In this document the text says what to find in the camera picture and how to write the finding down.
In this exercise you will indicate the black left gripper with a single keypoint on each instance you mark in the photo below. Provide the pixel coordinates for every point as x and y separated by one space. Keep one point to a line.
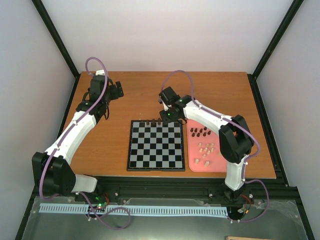
116 95

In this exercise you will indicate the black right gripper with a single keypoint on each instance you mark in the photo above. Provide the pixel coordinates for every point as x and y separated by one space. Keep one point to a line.
165 120

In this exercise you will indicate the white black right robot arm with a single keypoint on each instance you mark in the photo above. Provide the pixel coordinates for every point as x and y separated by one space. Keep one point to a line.
236 140

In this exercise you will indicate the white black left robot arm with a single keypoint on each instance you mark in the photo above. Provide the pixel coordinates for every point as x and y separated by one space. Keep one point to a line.
51 169

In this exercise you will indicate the small circuit board with led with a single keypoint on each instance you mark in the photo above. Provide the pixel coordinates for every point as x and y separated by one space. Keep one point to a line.
101 205

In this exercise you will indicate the black grey chessboard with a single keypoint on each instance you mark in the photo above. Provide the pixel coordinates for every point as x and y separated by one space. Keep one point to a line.
155 148

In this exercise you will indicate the pink plastic tray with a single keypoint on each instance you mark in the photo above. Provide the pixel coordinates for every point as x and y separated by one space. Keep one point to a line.
218 164

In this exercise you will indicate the light blue slotted cable duct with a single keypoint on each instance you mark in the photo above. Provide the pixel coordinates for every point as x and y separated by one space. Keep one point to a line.
137 210

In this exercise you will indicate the black aluminium frame rail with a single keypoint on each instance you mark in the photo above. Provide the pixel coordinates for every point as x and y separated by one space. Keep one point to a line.
208 190

